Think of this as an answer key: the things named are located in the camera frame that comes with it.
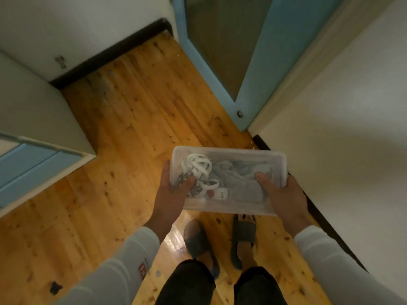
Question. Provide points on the person's left leg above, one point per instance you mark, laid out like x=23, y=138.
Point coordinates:
x=186, y=284

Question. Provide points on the person's left slipper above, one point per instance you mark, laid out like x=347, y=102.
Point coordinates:
x=200, y=246

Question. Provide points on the person's right forearm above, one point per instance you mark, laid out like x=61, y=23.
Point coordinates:
x=330, y=266

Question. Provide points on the person's right leg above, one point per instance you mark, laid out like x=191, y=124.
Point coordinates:
x=257, y=282

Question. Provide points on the person's slipper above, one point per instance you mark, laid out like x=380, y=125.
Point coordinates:
x=243, y=239
x=200, y=246

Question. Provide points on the blue door with glass panel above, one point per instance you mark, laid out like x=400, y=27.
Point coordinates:
x=254, y=53

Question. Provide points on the white charger plug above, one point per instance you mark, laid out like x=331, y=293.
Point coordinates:
x=218, y=194

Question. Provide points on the grey folded cloth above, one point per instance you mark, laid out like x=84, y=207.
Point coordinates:
x=240, y=182

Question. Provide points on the person's right hand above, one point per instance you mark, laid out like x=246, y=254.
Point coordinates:
x=287, y=200

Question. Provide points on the person's leg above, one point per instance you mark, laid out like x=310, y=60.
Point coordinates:
x=186, y=284
x=257, y=282

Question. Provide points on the person's left hand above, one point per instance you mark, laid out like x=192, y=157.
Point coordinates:
x=170, y=196

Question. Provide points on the white door frame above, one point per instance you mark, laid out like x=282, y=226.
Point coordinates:
x=314, y=60

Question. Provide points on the person's right thumb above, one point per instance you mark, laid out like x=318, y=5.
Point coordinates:
x=266, y=182

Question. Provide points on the person's left thumb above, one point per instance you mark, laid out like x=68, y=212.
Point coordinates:
x=187, y=183

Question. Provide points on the person's right slipper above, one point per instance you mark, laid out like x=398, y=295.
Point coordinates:
x=243, y=239

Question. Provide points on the dark skirting board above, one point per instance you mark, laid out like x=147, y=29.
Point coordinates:
x=314, y=209
x=111, y=52

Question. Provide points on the blue panelled door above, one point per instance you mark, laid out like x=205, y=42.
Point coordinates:
x=28, y=169

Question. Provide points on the clear plastic storage box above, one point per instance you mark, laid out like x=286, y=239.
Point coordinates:
x=229, y=181

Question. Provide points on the person's left forearm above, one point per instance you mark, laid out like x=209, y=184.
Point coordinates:
x=124, y=266

